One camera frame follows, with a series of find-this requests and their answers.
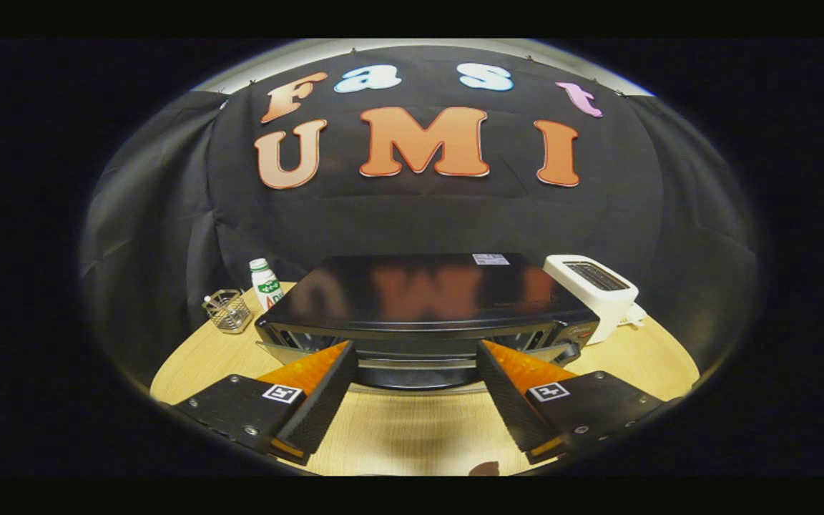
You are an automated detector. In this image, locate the black toaster oven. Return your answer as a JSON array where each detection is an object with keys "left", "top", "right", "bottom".
[{"left": 255, "top": 252, "right": 601, "bottom": 393}]

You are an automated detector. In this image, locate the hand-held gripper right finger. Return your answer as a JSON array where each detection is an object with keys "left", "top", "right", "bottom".
[{"left": 475, "top": 340, "right": 685, "bottom": 464}]

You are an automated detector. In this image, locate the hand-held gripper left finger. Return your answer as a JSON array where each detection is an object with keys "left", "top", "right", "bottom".
[{"left": 171, "top": 340, "right": 360, "bottom": 466}]

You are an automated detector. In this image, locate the white bottle green label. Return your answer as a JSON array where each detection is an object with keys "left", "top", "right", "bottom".
[{"left": 249, "top": 258, "right": 285, "bottom": 312}]

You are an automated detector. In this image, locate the black backdrop cloth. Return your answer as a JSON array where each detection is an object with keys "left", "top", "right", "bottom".
[{"left": 79, "top": 44, "right": 763, "bottom": 394}]

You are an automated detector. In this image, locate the white bread toaster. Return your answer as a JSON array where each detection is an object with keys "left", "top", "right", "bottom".
[{"left": 543, "top": 255, "right": 640, "bottom": 345}]

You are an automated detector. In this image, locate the wire mesh basket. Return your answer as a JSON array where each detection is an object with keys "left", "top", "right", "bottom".
[{"left": 202, "top": 289, "right": 253, "bottom": 335}]

